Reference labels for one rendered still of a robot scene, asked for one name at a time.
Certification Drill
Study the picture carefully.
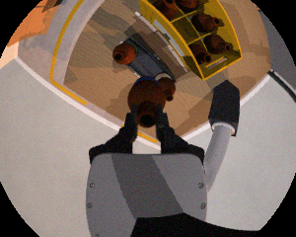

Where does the brown glass bottle with cream label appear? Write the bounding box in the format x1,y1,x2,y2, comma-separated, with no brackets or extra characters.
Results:
155,72,176,102

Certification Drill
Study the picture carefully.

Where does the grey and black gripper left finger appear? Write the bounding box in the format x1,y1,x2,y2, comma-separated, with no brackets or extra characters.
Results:
89,104,138,164

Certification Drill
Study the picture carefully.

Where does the brown bottle with green label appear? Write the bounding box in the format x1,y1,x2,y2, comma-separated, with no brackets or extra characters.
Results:
112,43,138,65

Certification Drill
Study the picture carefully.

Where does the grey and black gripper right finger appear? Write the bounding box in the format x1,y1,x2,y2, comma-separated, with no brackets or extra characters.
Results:
155,104,205,166

